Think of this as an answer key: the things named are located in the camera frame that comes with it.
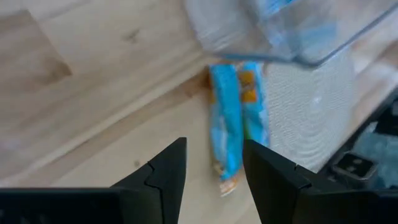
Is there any light blue granola bar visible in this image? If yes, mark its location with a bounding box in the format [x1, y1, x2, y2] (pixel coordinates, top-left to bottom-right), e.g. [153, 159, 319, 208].
[238, 61, 271, 149]

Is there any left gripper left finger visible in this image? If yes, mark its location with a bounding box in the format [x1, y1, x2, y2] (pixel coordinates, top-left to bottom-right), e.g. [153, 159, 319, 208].
[0, 136, 188, 224]

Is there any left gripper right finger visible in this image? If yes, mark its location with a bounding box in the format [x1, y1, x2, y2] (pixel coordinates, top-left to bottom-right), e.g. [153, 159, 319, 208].
[243, 138, 398, 224]

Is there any clear plastic bin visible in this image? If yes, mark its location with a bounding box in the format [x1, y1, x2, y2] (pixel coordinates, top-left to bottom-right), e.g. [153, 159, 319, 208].
[182, 0, 398, 68]

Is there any round woven beige mat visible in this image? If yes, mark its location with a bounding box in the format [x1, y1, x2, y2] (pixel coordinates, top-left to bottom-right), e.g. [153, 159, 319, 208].
[263, 46, 361, 174]

